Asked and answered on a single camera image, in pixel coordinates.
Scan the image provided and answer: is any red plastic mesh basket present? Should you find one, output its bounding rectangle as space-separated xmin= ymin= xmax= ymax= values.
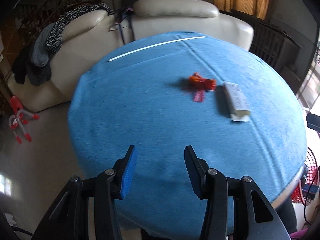
xmin=291 ymin=147 xmax=319 ymax=206

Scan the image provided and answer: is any white small carton box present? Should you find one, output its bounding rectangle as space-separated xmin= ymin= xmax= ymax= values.
xmin=223 ymin=82 xmax=251 ymax=122

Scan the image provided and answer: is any white baby crib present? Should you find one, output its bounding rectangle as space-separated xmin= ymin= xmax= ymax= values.
xmin=231 ymin=10 xmax=300 ymax=73

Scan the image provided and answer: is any red shiny snack wrapper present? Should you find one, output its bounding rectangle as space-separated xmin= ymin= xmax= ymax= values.
xmin=188 ymin=73 xmax=217 ymax=102

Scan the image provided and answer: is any blue table cloth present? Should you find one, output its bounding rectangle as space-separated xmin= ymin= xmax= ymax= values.
xmin=68 ymin=32 xmax=307 ymax=239

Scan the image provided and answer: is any red white kids chair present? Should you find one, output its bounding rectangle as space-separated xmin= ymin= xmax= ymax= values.
xmin=9 ymin=95 xmax=40 ymax=144

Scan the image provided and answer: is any white thin stick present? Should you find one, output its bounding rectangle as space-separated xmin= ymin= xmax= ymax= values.
xmin=108 ymin=36 xmax=206 ymax=62

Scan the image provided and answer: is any black garment on sofa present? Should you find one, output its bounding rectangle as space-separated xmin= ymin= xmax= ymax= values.
xmin=11 ymin=43 xmax=52 ymax=86

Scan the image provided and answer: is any grey knit garment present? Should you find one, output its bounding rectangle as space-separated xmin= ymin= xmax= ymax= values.
xmin=31 ymin=23 xmax=54 ymax=67

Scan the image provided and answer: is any black white spotted garment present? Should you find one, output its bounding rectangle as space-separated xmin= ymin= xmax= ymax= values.
xmin=46 ymin=3 xmax=114 ymax=53

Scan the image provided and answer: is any cream leather sofa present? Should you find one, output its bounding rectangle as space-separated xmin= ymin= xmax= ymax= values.
xmin=8 ymin=0 xmax=254 ymax=112

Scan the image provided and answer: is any blue lanyard strap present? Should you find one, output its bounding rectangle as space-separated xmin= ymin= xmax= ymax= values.
xmin=113 ymin=6 xmax=136 ymax=46

